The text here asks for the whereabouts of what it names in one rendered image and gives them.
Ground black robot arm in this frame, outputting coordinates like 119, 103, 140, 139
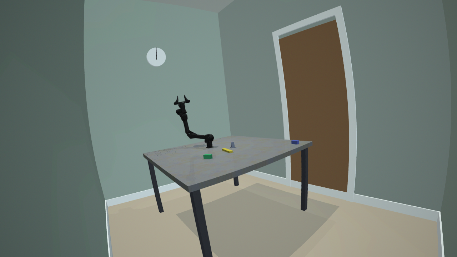
176, 108, 214, 148

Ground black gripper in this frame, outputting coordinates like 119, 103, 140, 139
174, 95, 190, 109

